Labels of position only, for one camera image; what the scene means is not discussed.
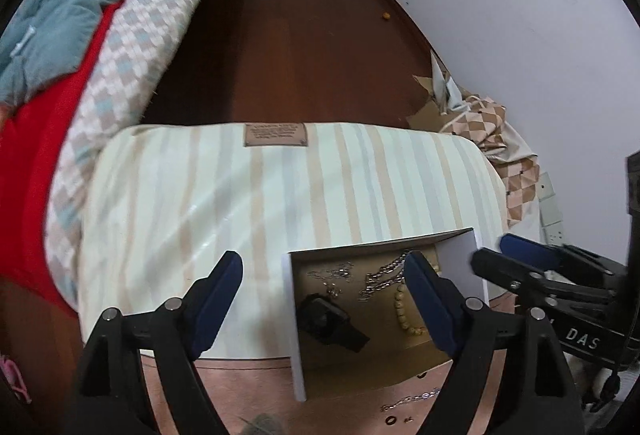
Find red blanket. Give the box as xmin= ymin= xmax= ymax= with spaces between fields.
xmin=0 ymin=0 xmax=213 ymax=318

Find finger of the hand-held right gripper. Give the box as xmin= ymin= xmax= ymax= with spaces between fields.
xmin=472 ymin=248 xmax=617 ymax=316
xmin=499 ymin=234 xmax=626 ymax=277

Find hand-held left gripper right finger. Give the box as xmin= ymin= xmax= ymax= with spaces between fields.
xmin=404 ymin=251 xmax=587 ymax=435

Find thin silver chain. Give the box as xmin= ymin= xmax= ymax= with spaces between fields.
xmin=306 ymin=264 xmax=357 ymax=300

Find white cardboard jewelry box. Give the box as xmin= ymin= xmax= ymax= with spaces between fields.
xmin=282 ymin=227 xmax=493 ymax=402

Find wooden bead bracelet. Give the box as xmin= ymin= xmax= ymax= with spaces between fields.
xmin=393 ymin=282 xmax=431 ymax=339

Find silver chain bracelet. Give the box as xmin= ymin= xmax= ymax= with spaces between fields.
xmin=380 ymin=387 xmax=442 ymax=414

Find pink object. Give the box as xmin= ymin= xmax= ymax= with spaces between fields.
xmin=0 ymin=354 xmax=32 ymax=405

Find thick silver chain necklace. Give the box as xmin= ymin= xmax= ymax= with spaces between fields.
xmin=358 ymin=251 xmax=409 ymax=302

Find striped cream cushion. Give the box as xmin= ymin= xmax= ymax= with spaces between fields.
xmin=75 ymin=122 xmax=511 ymax=362

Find light blue blanket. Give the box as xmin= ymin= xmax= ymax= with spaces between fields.
xmin=0 ymin=0 xmax=249 ymax=107

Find brown checkered cloth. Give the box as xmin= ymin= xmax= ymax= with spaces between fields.
xmin=439 ymin=92 xmax=542 ymax=227

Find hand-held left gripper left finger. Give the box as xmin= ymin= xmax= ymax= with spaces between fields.
xmin=75 ymin=251 xmax=244 ymax=435

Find checkered quilt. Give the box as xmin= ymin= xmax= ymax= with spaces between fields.
xmin=44 ymin=0 xmax=251 ymax=316

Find pink mat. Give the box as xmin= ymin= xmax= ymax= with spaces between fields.
xmin=139 ymin=290 xmax=531 ymax=435

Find black wrist watch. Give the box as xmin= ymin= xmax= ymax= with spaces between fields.
xmin=298 ymin=294 xmax=371 ymax=354

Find torn cardboard pieces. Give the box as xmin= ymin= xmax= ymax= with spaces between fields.
xmin=406 ymin=49 xmax=463 ymax=132

